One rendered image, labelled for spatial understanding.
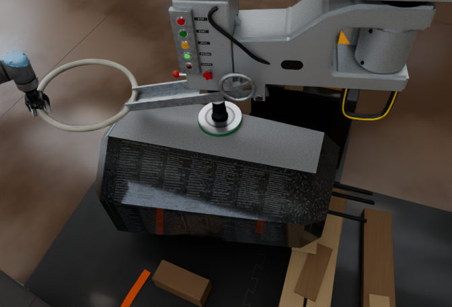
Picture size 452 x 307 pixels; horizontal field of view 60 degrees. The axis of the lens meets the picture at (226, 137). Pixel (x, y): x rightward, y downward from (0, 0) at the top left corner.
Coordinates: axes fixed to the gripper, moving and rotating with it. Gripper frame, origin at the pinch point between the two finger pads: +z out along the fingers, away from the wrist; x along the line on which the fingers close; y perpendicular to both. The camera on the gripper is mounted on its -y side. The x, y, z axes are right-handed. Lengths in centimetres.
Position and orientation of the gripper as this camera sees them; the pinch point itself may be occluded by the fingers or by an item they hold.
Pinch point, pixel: (42, 111)
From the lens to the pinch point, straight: 211.5
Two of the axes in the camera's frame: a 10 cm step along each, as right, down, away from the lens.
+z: -0.5, 6.1, 7.9
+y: 3.8, 7.4, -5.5
